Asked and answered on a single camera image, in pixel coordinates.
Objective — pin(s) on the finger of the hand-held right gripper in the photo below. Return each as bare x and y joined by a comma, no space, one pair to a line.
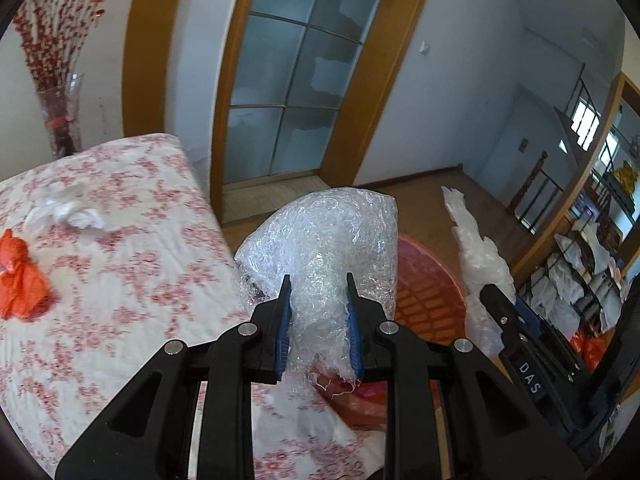
547,342
502,320

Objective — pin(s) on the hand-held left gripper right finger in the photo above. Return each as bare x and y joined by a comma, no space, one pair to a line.
354,330

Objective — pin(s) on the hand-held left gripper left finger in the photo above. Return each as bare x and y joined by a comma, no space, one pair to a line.
285,320

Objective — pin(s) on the translucent white plastic film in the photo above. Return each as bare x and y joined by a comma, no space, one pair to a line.
475,255

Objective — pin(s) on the orange plastic basket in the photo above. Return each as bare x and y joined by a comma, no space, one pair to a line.
425,300

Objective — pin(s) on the clear bubble wrap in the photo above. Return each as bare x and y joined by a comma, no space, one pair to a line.
325,240

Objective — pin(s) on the small orange bag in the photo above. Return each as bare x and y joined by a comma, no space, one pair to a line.
590,352

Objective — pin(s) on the white packages on shelf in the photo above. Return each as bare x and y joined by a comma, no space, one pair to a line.
575,280

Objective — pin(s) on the wooden display shelf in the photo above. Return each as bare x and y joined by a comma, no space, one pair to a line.
565,220

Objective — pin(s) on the wooden stair railing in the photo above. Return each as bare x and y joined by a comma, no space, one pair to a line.
537,195

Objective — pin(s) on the red floral tablecloth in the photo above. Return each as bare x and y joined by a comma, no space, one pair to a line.
125,260

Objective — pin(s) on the gold figurine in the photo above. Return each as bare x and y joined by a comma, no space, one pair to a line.
626,172

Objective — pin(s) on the bright window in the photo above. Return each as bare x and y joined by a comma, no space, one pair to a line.
585,122

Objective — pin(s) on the frosted glass sliding door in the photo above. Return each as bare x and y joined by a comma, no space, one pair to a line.
295,75

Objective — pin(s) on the white crumpled plastic bag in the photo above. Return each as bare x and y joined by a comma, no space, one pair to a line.
60,205

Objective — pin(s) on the orange plastic bag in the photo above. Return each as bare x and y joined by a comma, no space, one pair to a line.
22,280

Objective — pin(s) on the wooden doorway trim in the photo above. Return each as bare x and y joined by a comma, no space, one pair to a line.
150,50

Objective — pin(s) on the glass vase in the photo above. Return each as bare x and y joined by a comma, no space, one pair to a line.
60,115

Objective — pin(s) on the red berry branches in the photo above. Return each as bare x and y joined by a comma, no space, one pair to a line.
50,25

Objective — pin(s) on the wooden sliding door frame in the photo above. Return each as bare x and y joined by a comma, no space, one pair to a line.
380,85

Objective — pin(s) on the white light switch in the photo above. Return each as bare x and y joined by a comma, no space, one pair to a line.
424,48

